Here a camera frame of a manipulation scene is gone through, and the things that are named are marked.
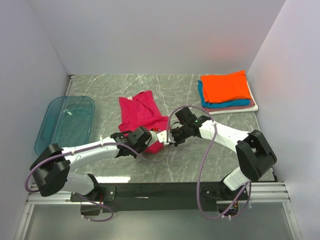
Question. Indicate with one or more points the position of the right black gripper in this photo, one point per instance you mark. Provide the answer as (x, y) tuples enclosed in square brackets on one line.
[(177, 141)]

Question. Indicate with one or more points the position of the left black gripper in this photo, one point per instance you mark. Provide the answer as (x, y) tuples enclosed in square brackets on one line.
[(145, 144)]

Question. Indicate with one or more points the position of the pink t-shirt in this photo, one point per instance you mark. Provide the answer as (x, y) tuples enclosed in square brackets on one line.
[(141, 110)]

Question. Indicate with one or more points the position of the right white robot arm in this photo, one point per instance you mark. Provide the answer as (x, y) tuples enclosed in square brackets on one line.
[(255, 156)]

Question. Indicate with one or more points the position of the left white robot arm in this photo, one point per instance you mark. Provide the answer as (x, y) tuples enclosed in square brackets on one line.
[(54, 169)]

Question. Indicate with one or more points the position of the folded orange t-shirt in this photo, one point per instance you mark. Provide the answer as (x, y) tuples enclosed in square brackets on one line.
[(224, 88)]

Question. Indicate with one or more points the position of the folded blue t-shirt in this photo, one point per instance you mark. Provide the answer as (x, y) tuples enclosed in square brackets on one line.
[(227, 104)]

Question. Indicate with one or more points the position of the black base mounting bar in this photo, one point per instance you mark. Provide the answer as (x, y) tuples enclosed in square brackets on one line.
[(163, 196)]

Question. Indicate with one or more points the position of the folded mauve t-shirt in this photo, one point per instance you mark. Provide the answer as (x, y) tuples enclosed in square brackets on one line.
[(228, 105)]

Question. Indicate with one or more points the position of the folded white t-shirt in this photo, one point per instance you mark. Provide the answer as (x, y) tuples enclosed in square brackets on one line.
[(252, 107)]

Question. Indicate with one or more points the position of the teal transparent plastic bin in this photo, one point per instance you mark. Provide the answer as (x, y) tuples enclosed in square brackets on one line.
[(67, 122)]

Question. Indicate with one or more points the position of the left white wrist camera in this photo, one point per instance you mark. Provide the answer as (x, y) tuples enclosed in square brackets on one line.
[(154, 138)]

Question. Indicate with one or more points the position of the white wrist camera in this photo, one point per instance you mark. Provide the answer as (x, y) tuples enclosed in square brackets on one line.
[(154, 138), (165, 137)]

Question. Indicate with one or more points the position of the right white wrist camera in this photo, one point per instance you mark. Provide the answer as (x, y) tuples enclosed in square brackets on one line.
[(165, 137)]

